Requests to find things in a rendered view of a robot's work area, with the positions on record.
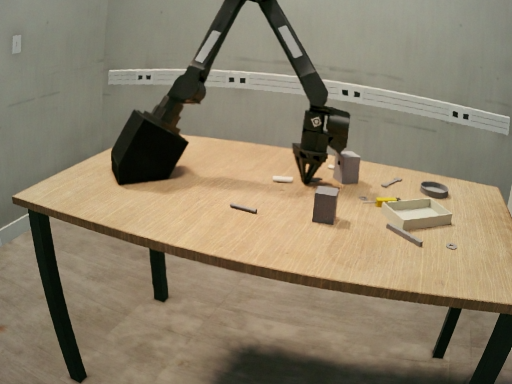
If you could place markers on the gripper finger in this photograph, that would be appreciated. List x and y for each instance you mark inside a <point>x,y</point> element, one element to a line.
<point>303,164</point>
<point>298,166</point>

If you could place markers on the beige open shallow tray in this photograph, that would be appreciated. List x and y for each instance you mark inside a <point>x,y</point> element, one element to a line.
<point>417,213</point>

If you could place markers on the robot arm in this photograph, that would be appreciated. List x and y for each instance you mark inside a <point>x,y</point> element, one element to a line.
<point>188,87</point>

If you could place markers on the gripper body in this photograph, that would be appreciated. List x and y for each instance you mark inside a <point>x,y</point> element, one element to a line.
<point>308,146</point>

